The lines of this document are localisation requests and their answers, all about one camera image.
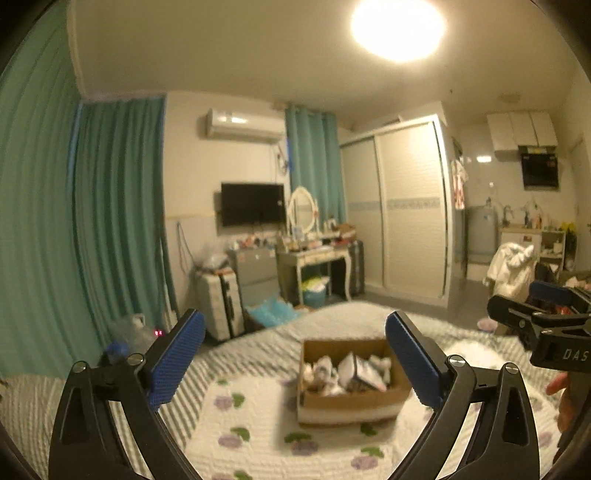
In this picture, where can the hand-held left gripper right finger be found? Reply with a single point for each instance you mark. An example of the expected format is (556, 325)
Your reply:
(413, 360)

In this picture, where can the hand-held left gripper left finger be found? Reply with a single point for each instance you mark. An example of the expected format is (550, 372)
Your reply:
(178, 360)

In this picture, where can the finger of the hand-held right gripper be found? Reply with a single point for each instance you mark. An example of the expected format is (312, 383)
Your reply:
(510, 316)
(551, 291)

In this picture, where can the white plastic packet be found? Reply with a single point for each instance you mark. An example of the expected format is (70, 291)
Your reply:
(367, 374)

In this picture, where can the cardboard box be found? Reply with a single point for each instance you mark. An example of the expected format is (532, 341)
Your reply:
(351, 406)

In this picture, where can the person's right hand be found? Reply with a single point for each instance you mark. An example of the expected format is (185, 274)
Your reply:
(563, 401)

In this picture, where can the dark chair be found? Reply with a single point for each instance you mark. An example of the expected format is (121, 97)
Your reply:
(547, 274)

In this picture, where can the cream open shelf unit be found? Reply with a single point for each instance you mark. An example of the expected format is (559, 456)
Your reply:
(551, 244)

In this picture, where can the white jacket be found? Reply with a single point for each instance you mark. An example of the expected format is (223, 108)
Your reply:
(508, 267)

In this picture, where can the large clear water bottle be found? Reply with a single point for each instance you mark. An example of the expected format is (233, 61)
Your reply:
(131, 332)

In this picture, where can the white suitcase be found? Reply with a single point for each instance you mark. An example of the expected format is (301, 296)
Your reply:
(217, 304)

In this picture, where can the grey washing machine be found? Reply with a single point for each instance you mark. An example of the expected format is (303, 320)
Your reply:
(482, 235)

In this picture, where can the blue plastic bag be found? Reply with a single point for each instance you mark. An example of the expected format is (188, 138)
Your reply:
(272, 314)

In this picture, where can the clear plastic bag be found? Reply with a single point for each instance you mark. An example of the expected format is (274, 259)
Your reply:
(214, 261)

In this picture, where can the floral quilted blanket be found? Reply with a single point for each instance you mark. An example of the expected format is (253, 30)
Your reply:
(258, 429)

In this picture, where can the dark suitcase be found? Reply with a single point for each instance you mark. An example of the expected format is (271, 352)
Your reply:
(355, 267)

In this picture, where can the grey mini fridge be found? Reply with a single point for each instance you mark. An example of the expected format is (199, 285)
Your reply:
(256, 277)

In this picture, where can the black range hood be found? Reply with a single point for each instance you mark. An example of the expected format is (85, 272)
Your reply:
(540, 168)

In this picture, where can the hanging pink white clothes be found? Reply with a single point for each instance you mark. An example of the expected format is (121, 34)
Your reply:
(458, 184)

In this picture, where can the cream dressing table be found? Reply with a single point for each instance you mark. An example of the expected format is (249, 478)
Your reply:
(314, 256)

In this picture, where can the white sliding wardrobe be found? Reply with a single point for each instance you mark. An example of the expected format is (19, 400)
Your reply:
(406, 207)

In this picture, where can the white oval mirror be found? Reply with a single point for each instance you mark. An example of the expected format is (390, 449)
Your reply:
(302, 212)

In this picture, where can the green curtain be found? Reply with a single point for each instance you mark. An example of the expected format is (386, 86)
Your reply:
(55, 207)

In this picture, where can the blue window curtain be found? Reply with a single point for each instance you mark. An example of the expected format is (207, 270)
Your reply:
(314, 161)

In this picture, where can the white air conditioner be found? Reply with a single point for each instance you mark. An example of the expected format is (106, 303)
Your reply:
(244, 125)

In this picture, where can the ceiling lamp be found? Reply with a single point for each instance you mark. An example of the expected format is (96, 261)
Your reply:
(397, 27)

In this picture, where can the white wall cabinets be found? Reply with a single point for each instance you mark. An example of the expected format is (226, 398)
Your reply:
(521, 131)

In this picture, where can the black wall television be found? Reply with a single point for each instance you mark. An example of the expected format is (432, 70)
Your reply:
(251, 204)

